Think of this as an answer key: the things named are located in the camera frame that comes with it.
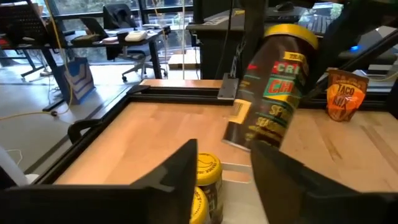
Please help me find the yellow cable with black plug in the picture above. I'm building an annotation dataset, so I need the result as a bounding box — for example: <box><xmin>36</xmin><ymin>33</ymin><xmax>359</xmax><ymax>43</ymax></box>
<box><xmin>0</xmin><ymin>108</ymin><xmax>60</xmax><ymax>122</ymax></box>

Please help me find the white plastic bin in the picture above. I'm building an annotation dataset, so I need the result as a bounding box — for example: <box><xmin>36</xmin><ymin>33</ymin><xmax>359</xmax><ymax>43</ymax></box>
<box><xmin>221</xmin><ymin>161</ymin><xmax>271</xmax><ymax>224</ymax></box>

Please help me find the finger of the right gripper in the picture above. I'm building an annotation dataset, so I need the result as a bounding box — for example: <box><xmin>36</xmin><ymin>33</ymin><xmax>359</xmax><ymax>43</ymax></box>
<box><xmin>307</xmin><ymin>0</ymin><xmax>389</xmax><ymax>97</ymax></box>
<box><xmin>238</xmin><ymin>0</ymin><xmax>268</xmax><ymax>78</ymax></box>

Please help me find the black computer mouse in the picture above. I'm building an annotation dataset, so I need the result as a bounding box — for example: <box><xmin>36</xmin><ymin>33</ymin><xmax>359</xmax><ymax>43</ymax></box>
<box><xmin>275</xmin><ymin>1</ymin><xmax>296</xmax><ymax>12</ymax></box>

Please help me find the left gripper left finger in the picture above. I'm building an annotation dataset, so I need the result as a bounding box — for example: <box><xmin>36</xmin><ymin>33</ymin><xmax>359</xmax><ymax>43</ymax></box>
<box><xmin>0</xmin><ymin>139</ymin><xmax>198</xmax><ymax>224</ymax></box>

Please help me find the beige cable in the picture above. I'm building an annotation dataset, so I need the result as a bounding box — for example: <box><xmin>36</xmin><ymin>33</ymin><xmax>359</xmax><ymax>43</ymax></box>
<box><xmin>43</xmin><ymin>0</ymin><xmax>75</xmax><ymax>108</ymax></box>

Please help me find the blue bag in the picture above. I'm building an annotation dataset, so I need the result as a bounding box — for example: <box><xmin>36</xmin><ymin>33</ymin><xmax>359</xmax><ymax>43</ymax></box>
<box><xmin>63</xmin><ymin>57</ymin><xmax>96</xmax><ymax>105</ymax></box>

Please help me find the office chair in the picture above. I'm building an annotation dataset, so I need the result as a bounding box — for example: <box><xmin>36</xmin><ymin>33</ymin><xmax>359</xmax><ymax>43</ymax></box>
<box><xmin>102</xmin><ymin>2</ymin><xmax>169</xmax><ymax>83</ymax></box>

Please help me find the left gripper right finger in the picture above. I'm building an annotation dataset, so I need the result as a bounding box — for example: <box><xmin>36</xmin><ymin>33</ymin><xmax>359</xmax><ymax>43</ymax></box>
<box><xmin>251</xmin><ymin>140</ymin><xmax>398</xmax><ymax>224</ymax></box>

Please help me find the black clamp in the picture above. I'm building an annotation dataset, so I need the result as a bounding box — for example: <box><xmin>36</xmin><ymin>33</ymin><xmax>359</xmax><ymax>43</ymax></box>
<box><xmin>67</xmin><ymin>119</ymin><xmax>103</xmax><ymax>146</ymax></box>

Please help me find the white and black pole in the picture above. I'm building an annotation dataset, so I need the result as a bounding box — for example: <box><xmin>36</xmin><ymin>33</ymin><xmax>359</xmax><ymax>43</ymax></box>
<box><xmin>0</xmin><ymin>145</ymin><xmax>40</xmax><ymax>189</ymax></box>

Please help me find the white desktop device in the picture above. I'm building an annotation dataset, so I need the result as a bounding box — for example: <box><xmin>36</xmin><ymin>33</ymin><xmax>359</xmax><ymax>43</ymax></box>
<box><xmin>124</xmin><ymin>30</ymin><xmax>148</xmax><ymax>43</ymax></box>

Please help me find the orange taco mix packet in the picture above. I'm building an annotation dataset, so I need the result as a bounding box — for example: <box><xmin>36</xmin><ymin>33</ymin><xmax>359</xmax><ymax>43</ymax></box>
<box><xmin>325</xmin><ymin>68</ymin><xmax>370</xmax><ymax>123</ymax></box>

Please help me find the computer keyboard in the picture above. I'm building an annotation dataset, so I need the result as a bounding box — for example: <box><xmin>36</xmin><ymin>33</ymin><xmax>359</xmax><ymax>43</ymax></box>
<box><xmin>298</xmin><ymin>12</ymin><xmax>340</xmax><ymax>35</ymax></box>

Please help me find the yellow-lid spice jar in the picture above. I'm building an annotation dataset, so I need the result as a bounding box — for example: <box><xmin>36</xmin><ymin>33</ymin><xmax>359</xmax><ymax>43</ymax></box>
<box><xmin>189</xmin><ymin>186</ymin><xmax>211</xmax><ymax>224</ymax></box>
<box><xmin>196</xmin><ymin>152</ymin><xmax>224</xmax><ymax>224</ymax></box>
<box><xmin>222</xmin><ymin>23</ymin><xmax>320</xmax><ymax>152</ymax></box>

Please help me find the silver mounting plate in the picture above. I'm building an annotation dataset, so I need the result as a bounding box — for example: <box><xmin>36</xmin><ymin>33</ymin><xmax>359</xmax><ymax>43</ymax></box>
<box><xmin>216</xmin><ymin>73</ymin><xmax>240</xmax><ymax>101</ymax></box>

